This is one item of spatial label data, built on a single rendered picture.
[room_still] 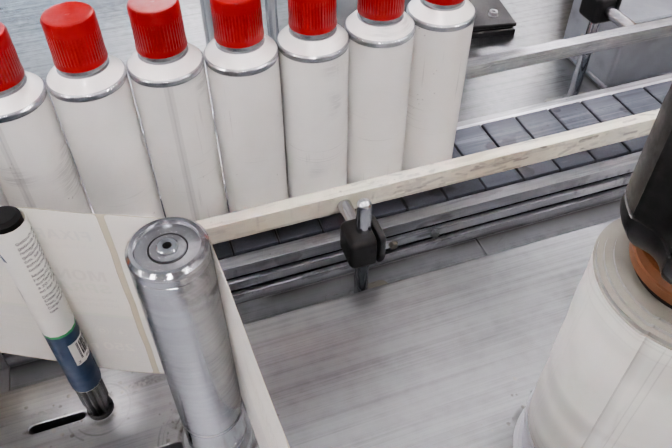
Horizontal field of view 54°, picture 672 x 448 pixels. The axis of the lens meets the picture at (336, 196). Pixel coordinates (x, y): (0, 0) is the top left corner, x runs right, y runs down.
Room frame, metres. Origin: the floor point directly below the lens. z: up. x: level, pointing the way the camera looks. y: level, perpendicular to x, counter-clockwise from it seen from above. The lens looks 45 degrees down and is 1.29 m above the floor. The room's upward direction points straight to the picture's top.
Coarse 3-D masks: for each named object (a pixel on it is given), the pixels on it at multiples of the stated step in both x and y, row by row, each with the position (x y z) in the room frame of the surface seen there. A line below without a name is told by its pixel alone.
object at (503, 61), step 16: (608, 32) 0.55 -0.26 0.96; (624, 32) 0.55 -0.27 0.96; (640, 32) 0.56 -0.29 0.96; (656, 32) 0.56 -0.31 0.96; (528, 48) 0.52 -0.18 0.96; (544, 48) 0.52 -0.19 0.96; (560, 48) 0.53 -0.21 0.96; (576, 48) 0.53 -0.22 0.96; (592, 48) 0.54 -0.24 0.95; (608, 48) 0.54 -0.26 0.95; (480, 64) 0.50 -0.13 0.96; (496, 64) 0.50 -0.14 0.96; (512, 64) 0.51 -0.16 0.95; (528, 64) 0.52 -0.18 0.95
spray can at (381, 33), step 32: (384, 0) 0.42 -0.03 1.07; (352, 32) 0.42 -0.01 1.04; (384, 32) 0.41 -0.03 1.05; (352, 64) 0.42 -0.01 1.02; (384, 64) 0.41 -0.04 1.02; (352, 96) 0.42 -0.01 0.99; (384, 96) 0.41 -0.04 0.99; (352, 128) 0.42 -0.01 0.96; (384, 128) 0.41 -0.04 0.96; (352, 160) 0.42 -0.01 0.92; (384, 160) 0.41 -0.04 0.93
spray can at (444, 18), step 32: (416, 0) 0.46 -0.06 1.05; (448, 0) 0.44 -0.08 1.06; (416, 32) 0.44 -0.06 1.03; (448, 32) 0.43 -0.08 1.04; (416, 64) 0.44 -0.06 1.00; (448, 64) 0.43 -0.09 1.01; (416, 96) 0.43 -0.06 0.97; (448, 96) 0.43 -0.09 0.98; (416, 128) 0.43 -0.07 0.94; (448, 128) 0.43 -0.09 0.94; (416, 160) 0.43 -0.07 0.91
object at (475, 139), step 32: (608, 96) 0.56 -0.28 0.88; (640, 96) 0.56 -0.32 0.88; (480, 128) 0.51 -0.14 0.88; (512, 128) 0.51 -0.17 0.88; (544, 128) 0.51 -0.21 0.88; (576, 128) 0.51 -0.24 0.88; (576, 160) 0.46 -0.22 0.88; (448, 192) 0.42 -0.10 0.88; (480, 192) 0.42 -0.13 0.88; (320, 224) 0.39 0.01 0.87; (224, 256) 0.35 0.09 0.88
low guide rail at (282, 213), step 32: (608, 128) 0.47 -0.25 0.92; (640, 128) 0.48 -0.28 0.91; (448, 160) 0.42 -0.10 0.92; (480, 160) 0.42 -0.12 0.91; (512, 160) 0.43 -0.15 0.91; (544, 160) 0.44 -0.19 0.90; (320, 192) 0.39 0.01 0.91; (352, 192) 0.39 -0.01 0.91; (384, 192) 0.39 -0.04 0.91; (416, 192) 0.40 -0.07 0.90; (224, 224) 0.35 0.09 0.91; (256, 224) 0.36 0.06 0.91; (288, 224) 0.37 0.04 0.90
